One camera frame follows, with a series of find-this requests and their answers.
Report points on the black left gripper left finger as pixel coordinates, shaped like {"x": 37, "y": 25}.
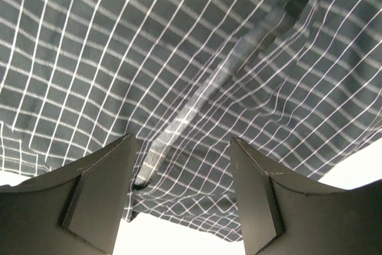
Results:
{"x": 75, "y": 209}

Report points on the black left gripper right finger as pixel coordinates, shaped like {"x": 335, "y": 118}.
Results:
{"x": 282, "y": 212}

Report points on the dark checkered pillowcase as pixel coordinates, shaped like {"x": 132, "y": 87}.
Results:
{"x": 299, "y": 80}

